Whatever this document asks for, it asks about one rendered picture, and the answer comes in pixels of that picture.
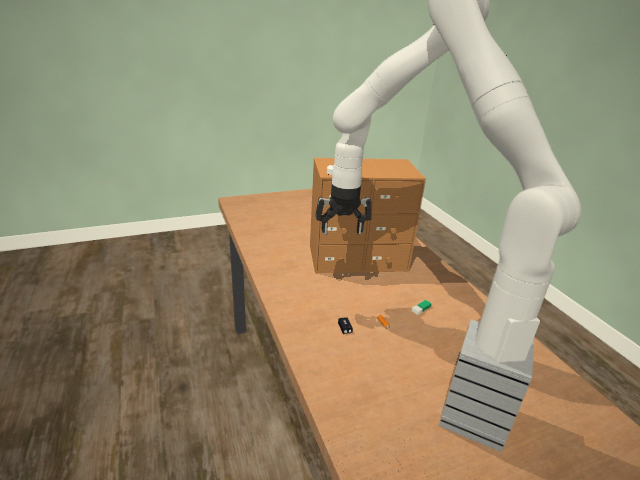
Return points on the brown wooden drawer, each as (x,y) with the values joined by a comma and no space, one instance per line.
(340,257)
(364,192)
(382,227)
(386,195)
(342,229)
(387,256)

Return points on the green and white eraser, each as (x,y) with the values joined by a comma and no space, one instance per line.
(419,308)

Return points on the brown wooden chest of drawers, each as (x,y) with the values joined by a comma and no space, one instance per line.
(372,169)

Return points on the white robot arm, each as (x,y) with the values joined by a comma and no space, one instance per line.
(548,206)

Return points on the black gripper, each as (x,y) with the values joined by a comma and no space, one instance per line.
(343,202)

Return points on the black nine-volt battery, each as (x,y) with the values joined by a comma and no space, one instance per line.
(345,325)

